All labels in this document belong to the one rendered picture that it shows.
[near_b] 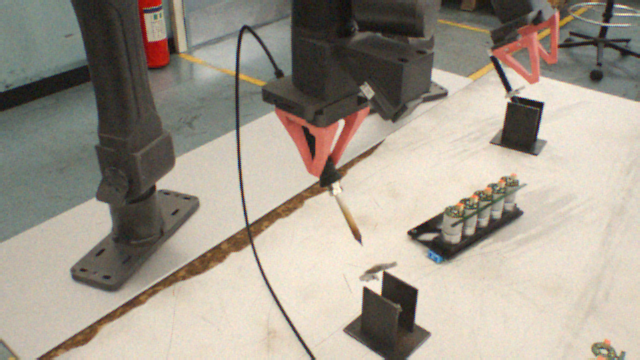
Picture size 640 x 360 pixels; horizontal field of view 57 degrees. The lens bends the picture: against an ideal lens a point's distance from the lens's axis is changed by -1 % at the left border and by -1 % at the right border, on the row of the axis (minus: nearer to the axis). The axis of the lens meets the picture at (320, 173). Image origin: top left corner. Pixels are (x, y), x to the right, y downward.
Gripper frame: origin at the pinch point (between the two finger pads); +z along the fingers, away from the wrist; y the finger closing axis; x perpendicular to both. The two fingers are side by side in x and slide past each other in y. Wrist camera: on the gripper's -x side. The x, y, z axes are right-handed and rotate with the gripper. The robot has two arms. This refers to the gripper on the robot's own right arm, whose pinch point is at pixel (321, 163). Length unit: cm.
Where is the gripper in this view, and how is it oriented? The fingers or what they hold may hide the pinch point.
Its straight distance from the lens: 61.1
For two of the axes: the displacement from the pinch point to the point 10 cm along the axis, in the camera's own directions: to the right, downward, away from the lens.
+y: 6.8, -3.8, 6.2
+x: -7.3, -3.6, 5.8
